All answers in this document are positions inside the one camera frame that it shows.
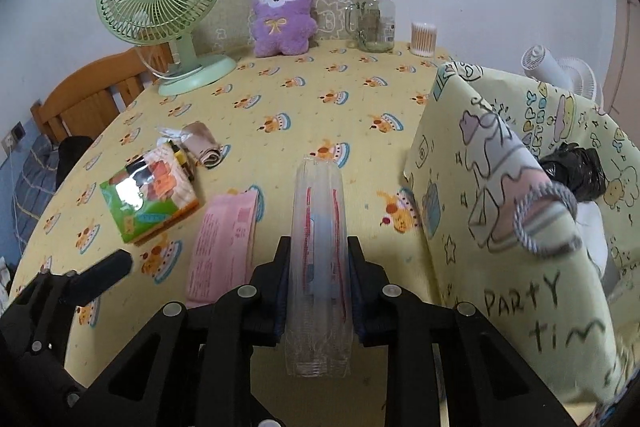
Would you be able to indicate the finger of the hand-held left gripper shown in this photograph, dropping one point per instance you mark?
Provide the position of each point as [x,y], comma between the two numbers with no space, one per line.
[100,274]

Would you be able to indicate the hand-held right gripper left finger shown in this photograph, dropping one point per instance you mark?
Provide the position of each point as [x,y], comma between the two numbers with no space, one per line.
[272,302]

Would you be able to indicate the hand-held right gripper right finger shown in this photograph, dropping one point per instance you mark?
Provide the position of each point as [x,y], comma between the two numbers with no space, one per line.
[362,302]

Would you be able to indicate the pink packet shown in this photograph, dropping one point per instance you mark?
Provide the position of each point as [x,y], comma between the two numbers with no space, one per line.
[220,237]

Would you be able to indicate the colourful snack packet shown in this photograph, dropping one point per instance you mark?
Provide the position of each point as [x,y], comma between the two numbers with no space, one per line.
[150,197]

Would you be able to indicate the yellow printed gift bag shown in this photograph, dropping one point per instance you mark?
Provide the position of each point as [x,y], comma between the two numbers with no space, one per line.
[500,257]

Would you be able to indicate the white crinkled wrapper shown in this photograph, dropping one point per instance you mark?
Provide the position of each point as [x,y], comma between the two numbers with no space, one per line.
[170,134]

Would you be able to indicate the beige cloth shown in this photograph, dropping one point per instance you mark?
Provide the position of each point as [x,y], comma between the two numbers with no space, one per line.
[205,147]

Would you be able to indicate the white cloth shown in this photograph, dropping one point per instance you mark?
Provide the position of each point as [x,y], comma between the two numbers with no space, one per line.
[597,232]

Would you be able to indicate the black plastic bag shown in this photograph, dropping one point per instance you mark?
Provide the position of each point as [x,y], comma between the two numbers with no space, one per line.
[580,172]

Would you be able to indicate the plaid bedding pile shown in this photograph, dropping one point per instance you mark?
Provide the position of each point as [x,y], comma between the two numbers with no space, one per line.
[35,187]

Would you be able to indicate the black clothing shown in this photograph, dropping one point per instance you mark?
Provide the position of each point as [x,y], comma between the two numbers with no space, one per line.
[72,152]

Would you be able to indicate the yellow printed tablecloth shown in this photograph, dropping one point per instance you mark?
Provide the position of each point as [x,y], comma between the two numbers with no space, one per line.
[300,107]

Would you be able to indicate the cotton swab container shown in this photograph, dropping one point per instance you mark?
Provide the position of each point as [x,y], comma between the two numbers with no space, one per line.
[423,39]

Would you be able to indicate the purple plush toy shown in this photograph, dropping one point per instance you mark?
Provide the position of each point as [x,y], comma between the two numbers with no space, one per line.
[282,22]

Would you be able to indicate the glass jar with dark lid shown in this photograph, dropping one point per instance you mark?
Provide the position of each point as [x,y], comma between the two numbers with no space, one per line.
[375,22]

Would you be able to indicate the white standing fan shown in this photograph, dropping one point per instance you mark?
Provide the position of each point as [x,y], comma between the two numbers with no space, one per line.
[575,72]

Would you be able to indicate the pink door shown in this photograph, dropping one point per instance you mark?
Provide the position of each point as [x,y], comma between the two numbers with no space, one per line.
[630,57]

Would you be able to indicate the wall socket panel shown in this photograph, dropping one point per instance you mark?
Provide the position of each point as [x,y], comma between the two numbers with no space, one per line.
[17,132]

